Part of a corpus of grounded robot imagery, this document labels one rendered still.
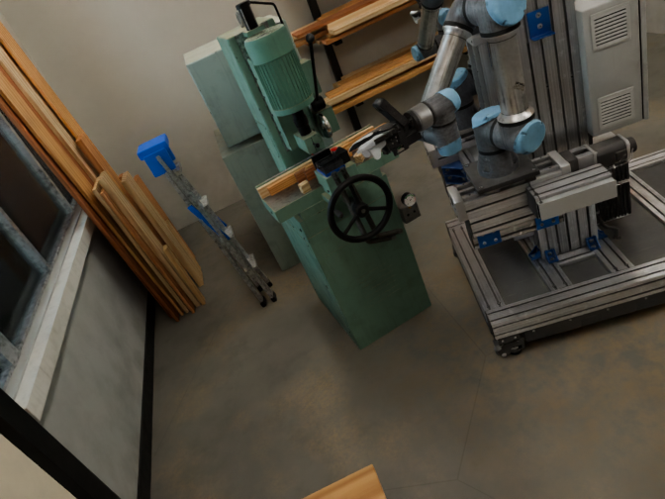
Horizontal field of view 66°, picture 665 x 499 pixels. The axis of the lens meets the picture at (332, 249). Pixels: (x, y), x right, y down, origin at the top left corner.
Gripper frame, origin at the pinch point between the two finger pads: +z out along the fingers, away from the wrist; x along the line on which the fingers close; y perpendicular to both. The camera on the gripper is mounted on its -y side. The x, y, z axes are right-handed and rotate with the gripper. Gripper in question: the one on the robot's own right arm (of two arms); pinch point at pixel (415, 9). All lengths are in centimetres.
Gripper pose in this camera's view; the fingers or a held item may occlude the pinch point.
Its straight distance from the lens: 288.7
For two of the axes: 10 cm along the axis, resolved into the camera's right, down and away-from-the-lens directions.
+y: 4.7, 7.1, 5.3
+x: 8.4, -5.4, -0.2
